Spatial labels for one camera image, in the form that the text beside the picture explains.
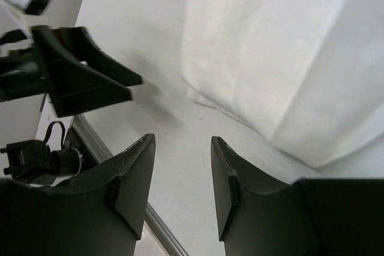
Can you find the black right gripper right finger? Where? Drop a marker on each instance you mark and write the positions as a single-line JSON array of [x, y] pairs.
[[258, 214]]

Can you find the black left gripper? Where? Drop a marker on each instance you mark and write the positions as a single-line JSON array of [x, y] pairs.
[[67, 65]]

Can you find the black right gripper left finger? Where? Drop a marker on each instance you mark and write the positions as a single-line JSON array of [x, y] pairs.
[[76, 217]]

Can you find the white pleated skirt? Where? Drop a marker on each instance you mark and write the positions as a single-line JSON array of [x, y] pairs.
[[307, 75]]

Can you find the aluminium table front rail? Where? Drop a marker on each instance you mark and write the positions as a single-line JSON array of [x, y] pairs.
[[132, 204]]

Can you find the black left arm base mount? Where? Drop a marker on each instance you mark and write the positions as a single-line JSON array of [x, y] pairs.
[[34, 162]]

